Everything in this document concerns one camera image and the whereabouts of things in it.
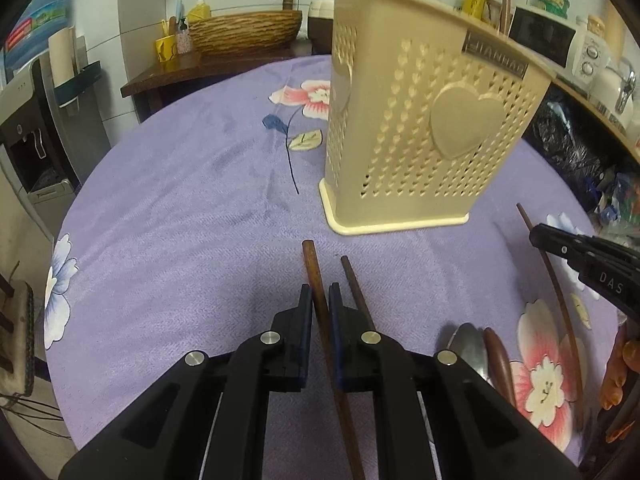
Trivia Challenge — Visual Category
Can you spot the white microwave oven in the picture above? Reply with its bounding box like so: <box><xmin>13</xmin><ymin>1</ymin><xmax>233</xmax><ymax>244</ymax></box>
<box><xmin>509</xmin><ymin>6</ymin><xmax>611</xmax><ymax>92</ymax></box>

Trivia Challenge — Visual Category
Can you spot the white brown rice cooker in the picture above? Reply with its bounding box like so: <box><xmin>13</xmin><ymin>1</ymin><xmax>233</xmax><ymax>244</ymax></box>
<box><xmin>307</xmin><ymin>0</ymin><xmax>334</xmax><ymax>54</ymax></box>

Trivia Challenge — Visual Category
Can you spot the beige perforated cutlery holder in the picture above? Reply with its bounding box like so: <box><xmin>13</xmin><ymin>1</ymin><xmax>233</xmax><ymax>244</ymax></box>
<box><xmin>319</xmin><ymin>0</ymin><xmax>554</xmax><ymax>235</ymax></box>

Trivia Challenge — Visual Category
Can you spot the small pink floral bottle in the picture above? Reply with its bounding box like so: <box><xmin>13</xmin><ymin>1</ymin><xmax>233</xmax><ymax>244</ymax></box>
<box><xmin>176</xmin><ymin>18</ymin><xmax>194</xmax><ymax>55</ymax></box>

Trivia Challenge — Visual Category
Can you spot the dark wooden sink table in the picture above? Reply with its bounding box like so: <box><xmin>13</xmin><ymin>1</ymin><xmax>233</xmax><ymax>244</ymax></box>
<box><xmin>120</xmin><ymin>40</ymin><xmax>314</xmax><ymax>122</ymax></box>

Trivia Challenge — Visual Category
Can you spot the grey water dispenser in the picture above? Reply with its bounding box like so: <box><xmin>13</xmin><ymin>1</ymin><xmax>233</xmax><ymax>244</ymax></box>
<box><xmin>1</xmin><ymin>52</ymin><xmax>111</xmax><ymax>238</ymax></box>

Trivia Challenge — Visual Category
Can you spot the woven pattern basin sink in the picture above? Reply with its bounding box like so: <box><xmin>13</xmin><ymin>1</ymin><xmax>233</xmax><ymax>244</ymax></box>
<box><xmin>189</xmin><ymin>10</ymin><xmax>303</xmax><ymax>56</ymax></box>

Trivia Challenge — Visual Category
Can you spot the black plastic bag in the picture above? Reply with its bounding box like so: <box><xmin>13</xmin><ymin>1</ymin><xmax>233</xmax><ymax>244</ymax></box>
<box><xmin>523</xmin><ymin>84</ymin><xmax>618</xmax><ymax>212</ymax></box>

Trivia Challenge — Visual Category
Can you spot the blue water jug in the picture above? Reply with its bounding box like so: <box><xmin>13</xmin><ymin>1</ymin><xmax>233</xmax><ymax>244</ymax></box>
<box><xmin>4</xmin><ymin>0</ymin><xmax>70</xmax><ymax>70</ymax></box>

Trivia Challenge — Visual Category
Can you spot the yellow mug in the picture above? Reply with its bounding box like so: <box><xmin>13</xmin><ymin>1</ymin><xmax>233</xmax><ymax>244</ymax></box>
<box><xmin>154</xmin><ymin>35</ymin><xmax>179</xmax><ymax>64</ymax></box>

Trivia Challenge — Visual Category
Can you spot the purple floral tablecloth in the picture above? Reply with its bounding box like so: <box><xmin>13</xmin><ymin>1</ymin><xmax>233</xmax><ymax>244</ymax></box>
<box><xmin>44</xmin><ymin>56</ymin><xmax>618</xmax><ymax>479</ymax></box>

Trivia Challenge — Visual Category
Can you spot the colourful bags pile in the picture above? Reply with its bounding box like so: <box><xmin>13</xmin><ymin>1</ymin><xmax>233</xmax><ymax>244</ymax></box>
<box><xmin>585</xmin><ymin>168</ymin><xmax>639</xmax><ymax>244</ymax></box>

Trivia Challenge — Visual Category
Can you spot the paper cup dispenser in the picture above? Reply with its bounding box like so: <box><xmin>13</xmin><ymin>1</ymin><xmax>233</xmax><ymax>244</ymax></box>
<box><xmin>48</xmin><ymin>27</ymin><xmax>102</xmax><ymax>108</ymax></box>

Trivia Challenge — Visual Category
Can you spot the right hand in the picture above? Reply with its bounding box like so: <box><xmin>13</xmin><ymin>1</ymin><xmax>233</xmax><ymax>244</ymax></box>
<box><xmin>598</xmin><ymin>324</ymin><xmax>640</xmax><ymax>446</ymax></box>

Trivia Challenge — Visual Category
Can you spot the wooden handled steel spoon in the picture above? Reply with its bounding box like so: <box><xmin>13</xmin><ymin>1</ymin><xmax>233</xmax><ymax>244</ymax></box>
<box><xmin>483</xmin><ymin>327</ymin><xmax>516</xmax><ymax>406</ymax></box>

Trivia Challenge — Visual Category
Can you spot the white electric kettle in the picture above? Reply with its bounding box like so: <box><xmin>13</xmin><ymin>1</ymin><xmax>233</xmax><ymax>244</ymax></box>
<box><xmin>589</xmin><ymin>56</ymin><xmax>637</xmax><ymax>133</ymax></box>

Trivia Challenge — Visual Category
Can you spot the yellow soap dispenser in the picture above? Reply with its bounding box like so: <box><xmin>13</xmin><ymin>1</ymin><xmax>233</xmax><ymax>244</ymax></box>
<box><xmin>186</xmin><ymin>0</ymin><xmax>212</xmax><ymax>26</ymax></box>

